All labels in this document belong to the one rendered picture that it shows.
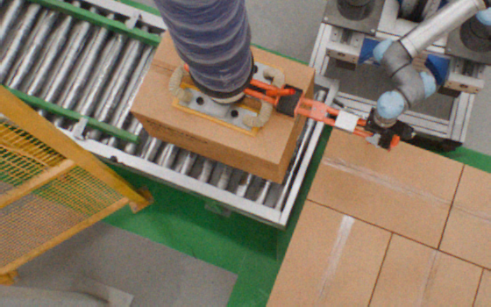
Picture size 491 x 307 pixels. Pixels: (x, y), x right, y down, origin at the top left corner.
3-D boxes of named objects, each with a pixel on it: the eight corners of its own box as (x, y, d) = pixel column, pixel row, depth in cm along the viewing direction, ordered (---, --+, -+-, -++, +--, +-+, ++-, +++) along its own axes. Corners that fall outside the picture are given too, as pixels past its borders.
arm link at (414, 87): (417, 58, 207) (388, 76, 206) (440, 87, 204) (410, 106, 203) (414, 67, 215) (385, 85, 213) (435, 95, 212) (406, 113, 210)
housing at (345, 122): (332, 129, 239) (333, 125, 235) (339, 111, 241) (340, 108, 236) (352, 136, 238) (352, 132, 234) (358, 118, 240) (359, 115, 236)
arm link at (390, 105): (411, 104, 201) (388, 119, 200) (406, 115, 212) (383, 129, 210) (395, 83, 203) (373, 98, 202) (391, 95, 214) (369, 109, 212)
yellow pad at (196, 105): (171, 106, 253) (169, 103, 248) (182, 82, 256) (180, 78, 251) (255, 139, 249) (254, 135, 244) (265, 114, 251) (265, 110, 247)
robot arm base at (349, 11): (342, -18, 272) (344, -30, 263) (378, -9, 271) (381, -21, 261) (331, 15, 268) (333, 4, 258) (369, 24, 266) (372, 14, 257)
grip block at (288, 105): (273, 110, 241) (273, 106, 236) (283, 87, 244) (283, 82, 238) (295, 119, 240) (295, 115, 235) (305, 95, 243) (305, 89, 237)
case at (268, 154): (151, 136, 291) (128, 110, 253) (187, 55, 302) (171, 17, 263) (281, 184, 284) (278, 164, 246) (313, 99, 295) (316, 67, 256)
